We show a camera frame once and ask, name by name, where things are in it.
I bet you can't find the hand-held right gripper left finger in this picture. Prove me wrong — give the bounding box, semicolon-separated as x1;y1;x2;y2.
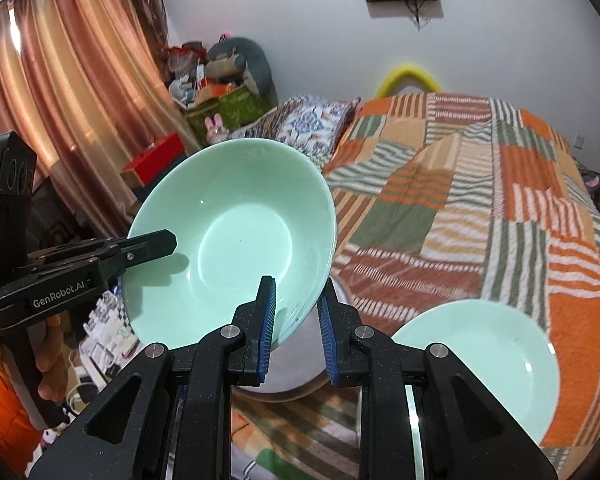
27;275;277;480

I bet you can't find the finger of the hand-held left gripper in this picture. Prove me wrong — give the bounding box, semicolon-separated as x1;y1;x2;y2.
27;229;178;282

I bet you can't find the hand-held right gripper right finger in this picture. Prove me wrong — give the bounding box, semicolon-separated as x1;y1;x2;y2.
316;280;558;480

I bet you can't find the beige bowl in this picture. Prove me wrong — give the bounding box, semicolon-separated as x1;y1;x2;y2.
230;277;353;403

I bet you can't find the mint green bowl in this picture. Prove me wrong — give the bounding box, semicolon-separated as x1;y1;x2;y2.
121;138;338;350

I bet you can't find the mint green plate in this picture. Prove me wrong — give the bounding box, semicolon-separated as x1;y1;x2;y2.
390;299;561;448

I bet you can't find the person's left forearm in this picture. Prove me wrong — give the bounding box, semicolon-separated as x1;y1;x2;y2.
0;360;46;477

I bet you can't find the person's left hand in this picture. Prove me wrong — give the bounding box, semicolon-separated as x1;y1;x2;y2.
32;314;70;402

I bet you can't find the red box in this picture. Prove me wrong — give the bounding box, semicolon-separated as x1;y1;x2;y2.
121;132;187;188

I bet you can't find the pink bunny toy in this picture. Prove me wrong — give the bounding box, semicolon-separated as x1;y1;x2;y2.
204;114;229;143

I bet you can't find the orange striped curtain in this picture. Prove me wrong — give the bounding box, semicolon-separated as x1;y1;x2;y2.
0;0;203;241

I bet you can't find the green box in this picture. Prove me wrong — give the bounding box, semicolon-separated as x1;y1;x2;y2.
185;85;271;146

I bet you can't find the striped patchwork blanket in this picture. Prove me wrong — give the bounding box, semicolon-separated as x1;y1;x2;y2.
230;91;600;480

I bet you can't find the patterned pillow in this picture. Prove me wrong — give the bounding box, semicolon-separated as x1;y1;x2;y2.
228;95;362;168

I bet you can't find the yellow foam tube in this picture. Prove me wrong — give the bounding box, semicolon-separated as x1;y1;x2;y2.
375;62;443;98

